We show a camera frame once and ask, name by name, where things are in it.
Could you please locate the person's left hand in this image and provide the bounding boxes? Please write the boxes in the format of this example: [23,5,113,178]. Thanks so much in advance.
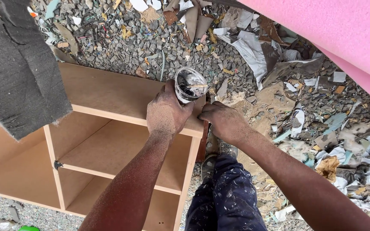
[146,79,195,136]

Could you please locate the person's dark spattered trousers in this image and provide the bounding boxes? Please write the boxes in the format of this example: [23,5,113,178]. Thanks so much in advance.
[184,155,268,231]

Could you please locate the clear plastic glue cup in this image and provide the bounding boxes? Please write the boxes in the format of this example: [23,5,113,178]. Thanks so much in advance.
[174,67,209,104]

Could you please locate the person's grey shoe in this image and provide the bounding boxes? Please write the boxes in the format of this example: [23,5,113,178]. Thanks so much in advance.
[219,141,239,159]
[201,154,218,182]

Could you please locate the grey foam slab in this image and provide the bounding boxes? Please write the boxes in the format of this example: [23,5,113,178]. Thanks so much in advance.
[0,0,73,141]

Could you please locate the pink foam sheet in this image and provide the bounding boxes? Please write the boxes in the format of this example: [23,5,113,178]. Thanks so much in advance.
[236,0,370,112]

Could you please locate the brown wooden shelf cabinet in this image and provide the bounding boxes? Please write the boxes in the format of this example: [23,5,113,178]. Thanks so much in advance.
[0,62,210,231]

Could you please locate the person's right hand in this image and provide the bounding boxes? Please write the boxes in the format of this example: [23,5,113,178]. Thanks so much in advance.
[197,101,252,145]

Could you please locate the heap of paper scraps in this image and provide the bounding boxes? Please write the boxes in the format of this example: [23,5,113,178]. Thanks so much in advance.
[163,0,370,222]

